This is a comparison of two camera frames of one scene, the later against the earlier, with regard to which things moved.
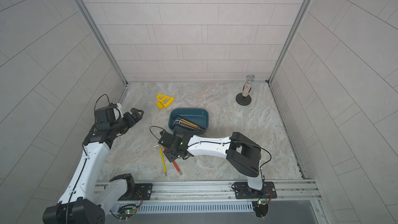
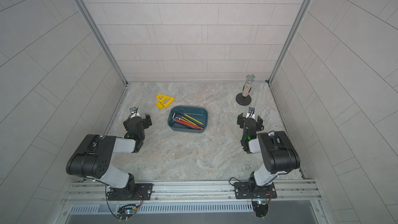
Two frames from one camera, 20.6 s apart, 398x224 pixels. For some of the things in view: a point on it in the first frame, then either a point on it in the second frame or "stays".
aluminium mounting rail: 196,191 stays
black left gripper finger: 125,128 stays
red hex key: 176,166 → 188,124
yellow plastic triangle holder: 165,100 stays
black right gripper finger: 170,154 → 240,121
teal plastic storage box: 188,121 stays
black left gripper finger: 139,114 → 147,121
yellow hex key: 162,158 → 194,119
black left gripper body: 117,124 → 142,132
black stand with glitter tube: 244,98 stays
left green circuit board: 125,212 stays
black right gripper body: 176,148 → 245,120
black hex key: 189,121 → 179,123
